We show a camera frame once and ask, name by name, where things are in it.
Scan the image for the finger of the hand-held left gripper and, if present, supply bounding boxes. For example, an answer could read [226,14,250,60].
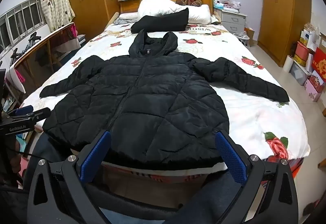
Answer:
[9,105,34,116]
[24,107,51,122]

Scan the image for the clear storage box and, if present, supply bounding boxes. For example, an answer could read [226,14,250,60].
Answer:
[290,61,310,86]

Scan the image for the white paper roll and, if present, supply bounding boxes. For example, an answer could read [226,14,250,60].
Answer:
[283,55,295,73]

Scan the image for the person's dark pants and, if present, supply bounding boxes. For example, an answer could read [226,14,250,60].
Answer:
[24,134,245,224]

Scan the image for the black cable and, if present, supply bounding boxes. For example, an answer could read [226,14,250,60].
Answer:
[9,148,39,158]

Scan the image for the red gift box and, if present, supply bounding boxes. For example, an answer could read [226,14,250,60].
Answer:
[312,47,326,80]

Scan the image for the red bucket box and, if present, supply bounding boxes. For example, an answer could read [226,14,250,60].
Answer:
[295,41,315,67]

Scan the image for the pink floral box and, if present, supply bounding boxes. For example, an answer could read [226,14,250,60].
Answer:
[304,75,324,103]

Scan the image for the black pillow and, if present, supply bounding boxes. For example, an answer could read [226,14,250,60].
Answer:
[131,7,189,34]

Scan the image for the white duvet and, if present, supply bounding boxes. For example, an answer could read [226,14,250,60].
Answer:
[119,0,212,25]

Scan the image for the brown cardboard box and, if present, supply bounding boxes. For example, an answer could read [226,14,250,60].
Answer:
[244,27,255,47]

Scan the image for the white trash bin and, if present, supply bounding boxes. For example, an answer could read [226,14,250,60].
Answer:
[234,33,251,48]

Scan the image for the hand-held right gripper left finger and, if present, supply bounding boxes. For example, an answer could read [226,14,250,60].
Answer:
[27,130,112,224]

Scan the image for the floral bed sheet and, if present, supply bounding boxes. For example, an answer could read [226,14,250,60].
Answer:
[22,20,312,172]

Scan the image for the grey nightstand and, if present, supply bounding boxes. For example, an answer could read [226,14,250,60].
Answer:
[219,8,248,34]

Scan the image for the black metal rack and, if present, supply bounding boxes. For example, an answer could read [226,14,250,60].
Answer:
[10,32,42,59]

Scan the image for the window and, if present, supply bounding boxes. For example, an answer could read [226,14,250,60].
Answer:
[0,0,44,49]

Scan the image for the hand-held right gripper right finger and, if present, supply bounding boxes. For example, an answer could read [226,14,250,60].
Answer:
[215,130,299,224]

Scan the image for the clutter of plastic bags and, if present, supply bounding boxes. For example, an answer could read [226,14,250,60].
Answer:
[213,0,242,12]

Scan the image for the stack of white boxes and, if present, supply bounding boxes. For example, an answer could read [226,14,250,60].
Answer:
[300,22,322,48]

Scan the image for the black puffer jacket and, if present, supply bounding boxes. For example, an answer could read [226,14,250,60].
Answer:
[39,29,291,166]

